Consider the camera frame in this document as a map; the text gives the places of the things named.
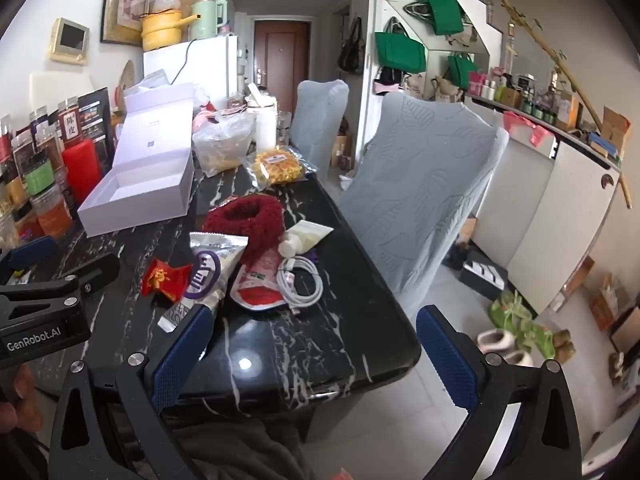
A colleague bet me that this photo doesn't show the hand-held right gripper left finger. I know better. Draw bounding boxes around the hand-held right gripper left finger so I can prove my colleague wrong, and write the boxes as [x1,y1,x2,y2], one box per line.
[47,304,215,480]

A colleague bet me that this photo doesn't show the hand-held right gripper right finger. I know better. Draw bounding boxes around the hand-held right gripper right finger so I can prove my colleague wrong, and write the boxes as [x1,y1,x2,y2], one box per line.
[416,305,583,480]

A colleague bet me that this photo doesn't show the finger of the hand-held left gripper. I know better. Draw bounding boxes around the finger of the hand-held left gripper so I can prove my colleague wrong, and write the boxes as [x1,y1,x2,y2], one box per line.
[0,235,58,286]
[59,252,121,302]

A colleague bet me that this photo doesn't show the red gold candy packet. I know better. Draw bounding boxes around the red gold candy packet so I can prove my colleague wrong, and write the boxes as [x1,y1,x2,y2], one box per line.
[141,258,193,304]

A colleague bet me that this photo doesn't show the purple white snack packet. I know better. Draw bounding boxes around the purple white snack packet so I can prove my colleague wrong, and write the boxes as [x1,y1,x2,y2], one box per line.
[159,231,249,332]

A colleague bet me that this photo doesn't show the red white sachet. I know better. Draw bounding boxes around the red white sachet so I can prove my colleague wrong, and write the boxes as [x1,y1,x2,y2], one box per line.
[230,247,288,311]

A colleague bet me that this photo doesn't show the white charging cable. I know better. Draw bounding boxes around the white charging cable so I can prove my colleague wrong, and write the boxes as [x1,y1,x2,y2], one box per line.
[276,255,325,311]

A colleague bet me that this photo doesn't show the white gift box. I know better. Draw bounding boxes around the white gift box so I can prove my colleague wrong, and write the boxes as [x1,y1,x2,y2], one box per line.
[76,82,197,238]

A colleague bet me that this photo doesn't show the dark red fuzzy scrunchie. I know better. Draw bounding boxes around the dark red fuzzy scrunchie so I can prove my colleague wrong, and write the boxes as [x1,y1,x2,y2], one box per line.
[202,196,285,266]

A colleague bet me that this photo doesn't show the cream squeeze tube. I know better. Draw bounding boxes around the cream squeeze tube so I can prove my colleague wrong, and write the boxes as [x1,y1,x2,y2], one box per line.
[278,221,334,257]

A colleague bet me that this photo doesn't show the person's left hand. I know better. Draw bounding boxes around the person's left hand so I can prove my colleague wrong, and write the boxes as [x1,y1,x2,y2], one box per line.
[0,365,38,433]

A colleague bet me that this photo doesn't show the cluster of clear spice jars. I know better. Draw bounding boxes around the cluster of clear spice jars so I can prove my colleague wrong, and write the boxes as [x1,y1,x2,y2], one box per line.
[0,105,76,241]

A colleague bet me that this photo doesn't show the green plush slipper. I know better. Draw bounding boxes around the green plush slipper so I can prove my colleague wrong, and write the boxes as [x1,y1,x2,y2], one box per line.
[520,322,557,361]
[489,290,533,328]

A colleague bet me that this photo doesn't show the black white shoe box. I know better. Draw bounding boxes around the black white shoe box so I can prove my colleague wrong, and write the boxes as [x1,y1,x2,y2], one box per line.
[459,258,508,291]

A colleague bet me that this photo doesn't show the red canister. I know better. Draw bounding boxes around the red canister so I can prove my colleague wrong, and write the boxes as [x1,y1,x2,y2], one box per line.
[62,138,108,206]

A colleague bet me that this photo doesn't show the person's grey pants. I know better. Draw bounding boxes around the person's grey pants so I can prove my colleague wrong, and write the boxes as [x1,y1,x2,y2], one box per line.
[165,417,311,480]

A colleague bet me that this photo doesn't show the clear jar with label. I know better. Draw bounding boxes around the clear jar with label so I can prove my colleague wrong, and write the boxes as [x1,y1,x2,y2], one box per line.
[56,100,81,148]

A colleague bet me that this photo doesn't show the black printed pouch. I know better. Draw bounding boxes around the black printed pouch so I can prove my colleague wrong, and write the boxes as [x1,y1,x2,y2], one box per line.
[77,87,118,166]

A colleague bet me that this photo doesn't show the clear plastic bag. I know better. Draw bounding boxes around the clear plastic bag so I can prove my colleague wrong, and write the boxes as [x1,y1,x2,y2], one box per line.
[191,110,257,178]

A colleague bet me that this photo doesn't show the grey covered dining chair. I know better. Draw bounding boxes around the grey covered dining chair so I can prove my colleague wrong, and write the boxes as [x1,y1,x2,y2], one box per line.
[336,92,510,321]
[290,79,350,176]

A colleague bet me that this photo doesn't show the white cabinet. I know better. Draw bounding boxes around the white cabinet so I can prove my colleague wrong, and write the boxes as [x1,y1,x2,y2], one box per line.
[465,92,623,316]

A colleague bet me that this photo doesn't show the grey foil pouch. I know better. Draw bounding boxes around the grey foil pouch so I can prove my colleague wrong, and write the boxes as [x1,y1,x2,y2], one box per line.
[135,69,173,92]

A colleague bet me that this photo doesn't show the yellow waffle cookie bag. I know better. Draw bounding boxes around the yellow waffle cookie bag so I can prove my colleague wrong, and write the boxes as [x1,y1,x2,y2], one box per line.
[243,144,318,192]

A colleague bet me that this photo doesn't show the beige intercom panel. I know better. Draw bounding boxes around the beige intercom panel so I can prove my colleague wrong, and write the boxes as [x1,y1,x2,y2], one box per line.
[48,17,91,66]

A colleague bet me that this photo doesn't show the white fridge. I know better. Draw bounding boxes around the white fridge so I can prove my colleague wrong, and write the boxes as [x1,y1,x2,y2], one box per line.
[142,35,238,106]

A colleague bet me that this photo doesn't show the pink plastic bag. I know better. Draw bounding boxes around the pink plastic bag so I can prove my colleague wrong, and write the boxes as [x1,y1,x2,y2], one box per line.
[502,111,556,148]

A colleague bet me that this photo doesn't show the yellow cooking pot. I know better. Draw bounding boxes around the yellow cooking pot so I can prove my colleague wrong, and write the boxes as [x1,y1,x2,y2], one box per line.
[140,8,198,52]

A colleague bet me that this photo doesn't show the framed picture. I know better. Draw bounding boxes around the framed picture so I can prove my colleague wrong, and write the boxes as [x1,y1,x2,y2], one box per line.
[100,0,153,48]

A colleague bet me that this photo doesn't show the row of cosmetic bottles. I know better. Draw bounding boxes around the row of cosmetic bottles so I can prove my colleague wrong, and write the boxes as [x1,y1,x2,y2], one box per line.
[467,67,581,128]

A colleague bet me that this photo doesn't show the pale green kettle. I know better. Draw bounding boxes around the pale green kettle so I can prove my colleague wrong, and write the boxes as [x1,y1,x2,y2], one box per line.
[190,0,228,41]

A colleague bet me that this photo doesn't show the brown door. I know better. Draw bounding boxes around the brown door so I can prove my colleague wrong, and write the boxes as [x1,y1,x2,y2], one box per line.
[253,20,309,113]

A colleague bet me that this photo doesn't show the cardboard box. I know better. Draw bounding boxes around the cardboard box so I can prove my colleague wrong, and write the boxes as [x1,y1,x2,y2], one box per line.
[597,106,632,161]

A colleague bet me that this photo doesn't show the green tote bag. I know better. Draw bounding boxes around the green tote bag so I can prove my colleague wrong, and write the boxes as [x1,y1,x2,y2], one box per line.
[375,17,427,73]
[447,51,480,92]

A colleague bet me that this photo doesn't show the black handbag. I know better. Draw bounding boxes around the black handbag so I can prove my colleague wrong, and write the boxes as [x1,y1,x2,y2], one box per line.
[337,16,366,75]

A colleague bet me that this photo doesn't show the bamboo pole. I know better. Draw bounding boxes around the bamboo pole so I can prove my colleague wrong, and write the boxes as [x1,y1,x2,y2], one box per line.
[487,0,632,208]

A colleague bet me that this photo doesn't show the black power cord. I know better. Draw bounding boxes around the black power cord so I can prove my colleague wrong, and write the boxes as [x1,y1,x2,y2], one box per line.
[170,37,193,83]

